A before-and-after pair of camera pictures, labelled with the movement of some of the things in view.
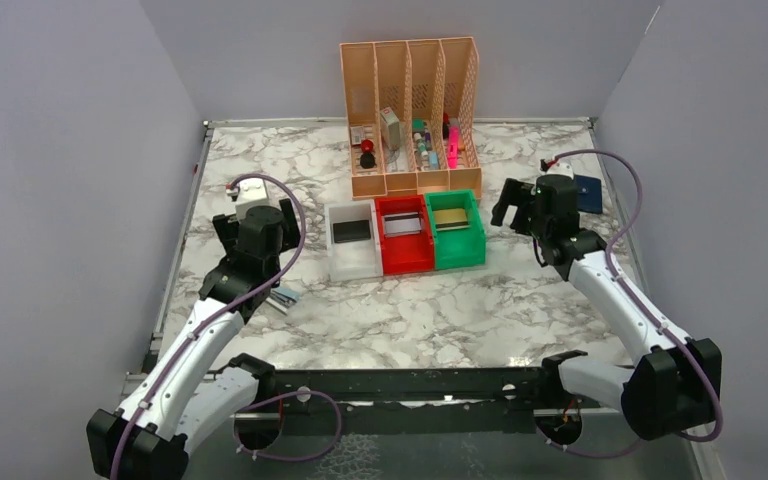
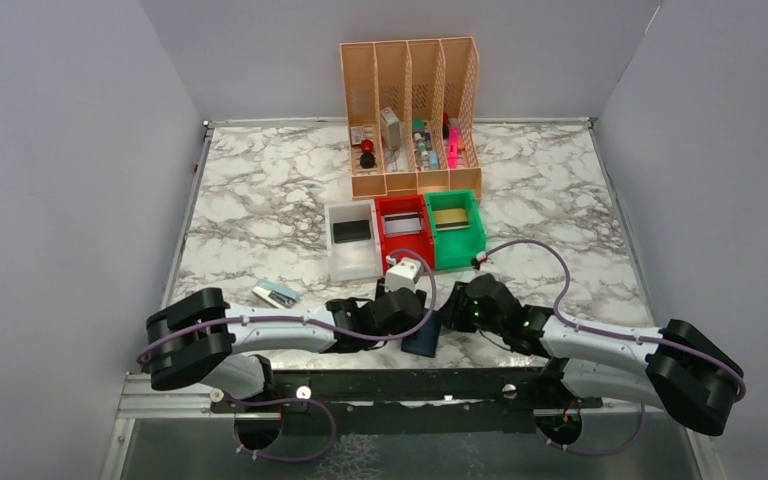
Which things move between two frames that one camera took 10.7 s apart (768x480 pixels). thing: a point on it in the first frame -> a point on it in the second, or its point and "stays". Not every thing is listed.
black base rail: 402,401 stays
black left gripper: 228,227 -> 381,291
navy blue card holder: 589,193 -> 425,341
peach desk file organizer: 413,113 stays
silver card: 402,223 stays
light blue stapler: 282,298 stays
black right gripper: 519,195 -> 452,313
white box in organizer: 390,127 stays
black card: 351,230 stays
